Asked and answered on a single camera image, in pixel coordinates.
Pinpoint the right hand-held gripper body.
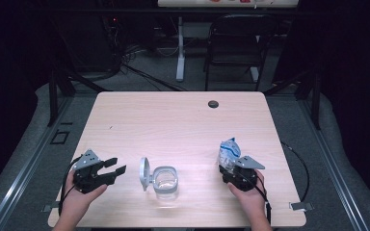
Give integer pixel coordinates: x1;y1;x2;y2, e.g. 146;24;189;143
219;155;266;193

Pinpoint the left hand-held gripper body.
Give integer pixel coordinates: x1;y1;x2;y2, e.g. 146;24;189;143
71;148;117;194

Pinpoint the white and blue bag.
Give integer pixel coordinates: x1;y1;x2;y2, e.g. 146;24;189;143
218;137;243;174

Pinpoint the clear jar with grey lid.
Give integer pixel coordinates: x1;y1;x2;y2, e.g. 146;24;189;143
138;156;179;200

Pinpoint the person's right hand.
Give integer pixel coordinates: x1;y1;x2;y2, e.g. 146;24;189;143
226;169;268;216

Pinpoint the person's left hand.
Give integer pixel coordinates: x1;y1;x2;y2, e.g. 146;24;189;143
59;170;109;218

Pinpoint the black diagonal strut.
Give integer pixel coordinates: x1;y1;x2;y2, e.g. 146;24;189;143
60;67;112;94
263;68;316;97

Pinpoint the white desk leg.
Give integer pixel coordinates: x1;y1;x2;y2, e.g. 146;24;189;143
175;15;187;83
249;35;260;83

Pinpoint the dark equipment with red light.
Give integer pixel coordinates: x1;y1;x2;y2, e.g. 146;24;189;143
100;13;123;73

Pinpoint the black folding chair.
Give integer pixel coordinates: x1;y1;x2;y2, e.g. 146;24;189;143
203;13;279;92

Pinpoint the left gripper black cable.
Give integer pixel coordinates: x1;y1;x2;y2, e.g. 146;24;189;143
58;156;82;217

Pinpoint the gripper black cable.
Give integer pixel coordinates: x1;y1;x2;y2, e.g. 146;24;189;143
58;156;82;217
254;173;273;224

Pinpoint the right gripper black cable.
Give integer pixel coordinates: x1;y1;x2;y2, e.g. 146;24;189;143
254;173;273;224

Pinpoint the metal table bracket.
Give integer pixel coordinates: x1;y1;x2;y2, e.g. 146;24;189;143
41;200;62;214
289;201;315;212

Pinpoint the aluminium floor rail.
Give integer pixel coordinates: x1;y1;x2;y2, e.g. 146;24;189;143
0;95;75;231
297;95;370;231

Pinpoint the thin black cable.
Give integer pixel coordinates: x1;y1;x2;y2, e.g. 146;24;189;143
280;141;310;203

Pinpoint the black frame post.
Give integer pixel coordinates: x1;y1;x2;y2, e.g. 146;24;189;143
46;67;59;128

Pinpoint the black floor cable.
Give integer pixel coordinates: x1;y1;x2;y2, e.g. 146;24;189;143
119;62;188;92

